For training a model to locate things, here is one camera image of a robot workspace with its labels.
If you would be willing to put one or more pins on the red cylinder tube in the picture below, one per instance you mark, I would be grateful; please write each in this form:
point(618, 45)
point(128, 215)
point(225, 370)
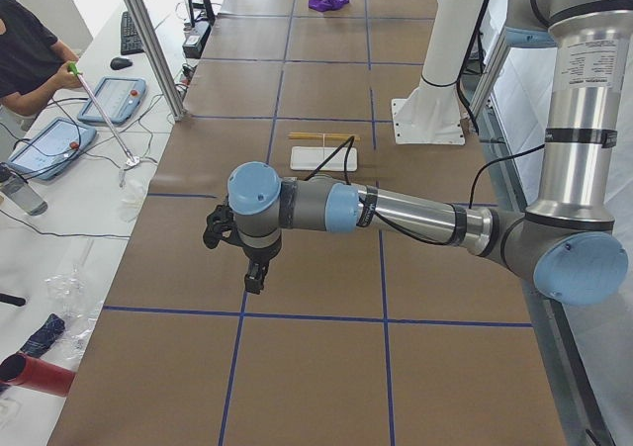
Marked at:
point(21, 370)

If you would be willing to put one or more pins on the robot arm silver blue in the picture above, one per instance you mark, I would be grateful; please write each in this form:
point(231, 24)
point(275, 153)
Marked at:
point(562, 243)

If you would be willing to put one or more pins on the aluminium frame post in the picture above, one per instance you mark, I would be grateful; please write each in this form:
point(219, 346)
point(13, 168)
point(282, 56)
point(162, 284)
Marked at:
point(156, 57)

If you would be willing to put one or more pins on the clear plastic bag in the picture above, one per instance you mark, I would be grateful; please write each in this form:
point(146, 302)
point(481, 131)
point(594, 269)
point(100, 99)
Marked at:
point(76, 306)

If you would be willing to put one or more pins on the reacher grabber tool green handle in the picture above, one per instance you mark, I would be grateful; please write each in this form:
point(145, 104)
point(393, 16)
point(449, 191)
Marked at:
point(132, 161)

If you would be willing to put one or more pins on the black keyboard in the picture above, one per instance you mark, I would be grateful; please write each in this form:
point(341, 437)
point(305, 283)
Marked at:
point(130, 42)

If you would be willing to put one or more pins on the purple towel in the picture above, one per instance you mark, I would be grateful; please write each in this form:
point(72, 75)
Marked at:
point(323, 6)

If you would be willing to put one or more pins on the blue teach pendant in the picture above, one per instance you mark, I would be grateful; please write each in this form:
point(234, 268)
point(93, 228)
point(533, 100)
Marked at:
point(52, 149)
point(120, 97)

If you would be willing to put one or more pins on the blue teach pendant near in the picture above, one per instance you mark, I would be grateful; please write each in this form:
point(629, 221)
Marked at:
point(52, 149)

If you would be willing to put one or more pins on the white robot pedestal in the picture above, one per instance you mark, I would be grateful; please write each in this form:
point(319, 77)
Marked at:
point(431, 113)

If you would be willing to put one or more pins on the white rack base tray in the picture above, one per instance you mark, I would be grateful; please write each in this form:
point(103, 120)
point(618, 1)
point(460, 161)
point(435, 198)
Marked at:
point(305, 158)

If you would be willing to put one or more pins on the wooden rack rod far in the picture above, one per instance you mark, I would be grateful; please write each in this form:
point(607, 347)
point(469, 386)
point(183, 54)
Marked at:
point(305, 135)

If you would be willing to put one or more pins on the clear water bottle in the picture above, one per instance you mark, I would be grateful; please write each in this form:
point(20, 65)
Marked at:
point(19, 192)

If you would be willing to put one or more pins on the person in black shirt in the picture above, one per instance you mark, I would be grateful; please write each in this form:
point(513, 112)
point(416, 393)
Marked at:
point(34, 61)

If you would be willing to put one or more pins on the black computer mouse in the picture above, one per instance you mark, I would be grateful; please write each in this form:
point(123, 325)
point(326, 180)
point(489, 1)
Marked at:
point(120, 63)

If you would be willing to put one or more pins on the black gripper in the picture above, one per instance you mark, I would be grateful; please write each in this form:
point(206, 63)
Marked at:
point(258, 256)

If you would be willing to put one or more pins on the dark blue folded cloth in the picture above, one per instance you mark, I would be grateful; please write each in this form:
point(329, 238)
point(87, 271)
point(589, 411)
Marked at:
point(41, 341)

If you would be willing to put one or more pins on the blue teach pendant far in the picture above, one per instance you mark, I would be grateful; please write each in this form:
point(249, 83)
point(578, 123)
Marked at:
point(120, 97)

